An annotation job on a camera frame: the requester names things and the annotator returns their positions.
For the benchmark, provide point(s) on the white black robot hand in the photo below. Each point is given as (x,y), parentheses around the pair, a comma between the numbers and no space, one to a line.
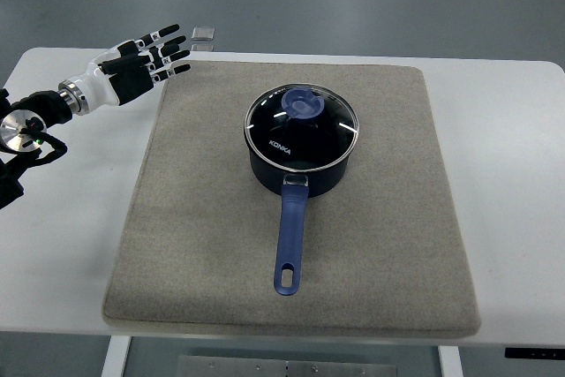
(126,71)

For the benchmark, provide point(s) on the glass lid blue knob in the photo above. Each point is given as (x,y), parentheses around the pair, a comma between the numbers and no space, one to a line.
(301,127)

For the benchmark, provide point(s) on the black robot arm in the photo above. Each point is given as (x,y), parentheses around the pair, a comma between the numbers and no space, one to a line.
(24,135)

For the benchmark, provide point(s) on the silver floor plate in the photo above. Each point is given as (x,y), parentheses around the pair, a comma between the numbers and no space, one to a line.
(203,33)

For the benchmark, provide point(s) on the dark blue saucepan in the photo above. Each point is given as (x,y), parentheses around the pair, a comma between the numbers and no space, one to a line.
(295,188)

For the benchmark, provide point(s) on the white left table leg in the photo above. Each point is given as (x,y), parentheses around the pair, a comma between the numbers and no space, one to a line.
(116,356)

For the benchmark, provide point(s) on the white table leg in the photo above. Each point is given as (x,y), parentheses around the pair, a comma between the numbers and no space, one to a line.
(450,361)
(116,356)

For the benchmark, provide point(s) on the beige felt mat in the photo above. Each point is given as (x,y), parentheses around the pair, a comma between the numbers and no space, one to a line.
(207,248)

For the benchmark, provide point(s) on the white right table leg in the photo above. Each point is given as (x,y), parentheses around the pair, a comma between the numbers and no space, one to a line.
(450,361)

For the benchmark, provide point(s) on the black table control panel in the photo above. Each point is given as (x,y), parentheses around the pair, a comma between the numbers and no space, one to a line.
(534,353)

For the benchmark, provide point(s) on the grey metal base plate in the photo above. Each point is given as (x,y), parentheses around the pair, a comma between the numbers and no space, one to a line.
(222,366)

